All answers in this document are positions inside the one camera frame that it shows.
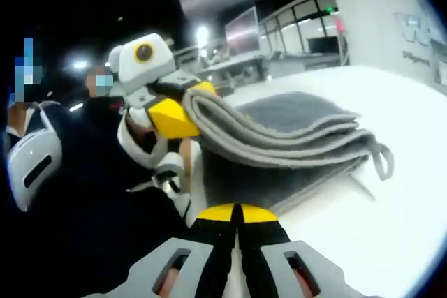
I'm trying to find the grey towel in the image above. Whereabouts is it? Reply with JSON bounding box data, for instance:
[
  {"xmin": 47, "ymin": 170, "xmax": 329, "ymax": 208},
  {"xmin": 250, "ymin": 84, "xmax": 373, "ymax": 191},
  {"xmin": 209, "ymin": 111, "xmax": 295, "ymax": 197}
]
[{"xmin": 186, "ymin": 87, "xmax": 395, "ymax": 216}]

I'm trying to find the person's left hand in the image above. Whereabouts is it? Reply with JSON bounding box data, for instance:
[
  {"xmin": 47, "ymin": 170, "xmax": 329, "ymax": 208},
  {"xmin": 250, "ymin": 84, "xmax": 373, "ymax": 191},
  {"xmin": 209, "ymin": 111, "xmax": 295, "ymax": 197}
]
[{"xmin": 128, "ymin": 115, "xmax": 160, "ymax": 156}]

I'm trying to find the grey office desk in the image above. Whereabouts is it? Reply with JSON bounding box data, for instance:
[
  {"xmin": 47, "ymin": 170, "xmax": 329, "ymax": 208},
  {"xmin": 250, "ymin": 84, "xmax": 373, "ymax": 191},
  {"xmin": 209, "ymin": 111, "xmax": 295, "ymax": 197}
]
[{"xmin": 200, "ymin": 52, "xmax": 270, "ymax": 84}]

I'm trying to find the standing monitor screen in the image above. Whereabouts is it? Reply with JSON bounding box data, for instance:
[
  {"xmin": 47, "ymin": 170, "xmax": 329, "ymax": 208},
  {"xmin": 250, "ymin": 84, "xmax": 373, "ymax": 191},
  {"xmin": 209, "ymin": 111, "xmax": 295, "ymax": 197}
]
[{"xmin": 225, "ymin": 6, "xmax": 261, "ymax": 57}]

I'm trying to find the person's dark clothing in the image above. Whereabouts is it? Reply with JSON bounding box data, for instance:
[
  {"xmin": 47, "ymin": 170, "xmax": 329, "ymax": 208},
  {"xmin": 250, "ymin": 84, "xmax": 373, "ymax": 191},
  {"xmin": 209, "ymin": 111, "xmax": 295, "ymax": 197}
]
[{"xmin": 34, "ymin": 100, "xmax": 196, "ymax": 298}]

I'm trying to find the grey cabinet console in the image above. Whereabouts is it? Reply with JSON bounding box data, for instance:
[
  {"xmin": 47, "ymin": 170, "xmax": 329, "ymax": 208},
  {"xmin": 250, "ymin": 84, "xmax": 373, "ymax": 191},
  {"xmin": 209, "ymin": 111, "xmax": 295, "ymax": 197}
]
[{"xmin": 268, "ymin": 50, "xmax": 350, "ymax": 77}]

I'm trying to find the black-framed glass partition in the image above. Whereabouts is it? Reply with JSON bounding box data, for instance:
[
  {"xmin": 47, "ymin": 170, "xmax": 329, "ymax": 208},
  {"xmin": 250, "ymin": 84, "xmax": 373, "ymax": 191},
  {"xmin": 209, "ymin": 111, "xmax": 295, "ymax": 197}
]
[{"xmin": 258, "ymin": 0, "xmax": 350, "ymax": 68}]

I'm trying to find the white chest-worn device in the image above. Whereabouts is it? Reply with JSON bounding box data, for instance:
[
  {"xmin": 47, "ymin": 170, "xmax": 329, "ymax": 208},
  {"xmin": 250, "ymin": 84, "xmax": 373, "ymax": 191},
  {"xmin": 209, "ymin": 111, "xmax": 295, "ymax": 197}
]
[{"xmin": 6, "ymin": 128, "xmax": 63, "ymax": 212}]

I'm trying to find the black monitor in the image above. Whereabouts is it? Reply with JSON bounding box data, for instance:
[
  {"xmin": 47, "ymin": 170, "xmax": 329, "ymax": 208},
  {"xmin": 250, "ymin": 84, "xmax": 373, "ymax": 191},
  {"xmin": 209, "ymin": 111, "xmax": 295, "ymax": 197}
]
[{"xmin": 307, "ymin": 38, "xmax": 342, "ymax": 54}]

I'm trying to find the white stand with pink tag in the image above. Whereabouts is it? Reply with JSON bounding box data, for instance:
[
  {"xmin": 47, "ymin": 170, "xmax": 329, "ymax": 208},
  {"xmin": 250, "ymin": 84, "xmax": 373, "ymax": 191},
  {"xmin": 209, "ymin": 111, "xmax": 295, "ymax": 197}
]
[{"xmin": 333, "ymin": 11, "xmax": 350, "ymax": 65}]

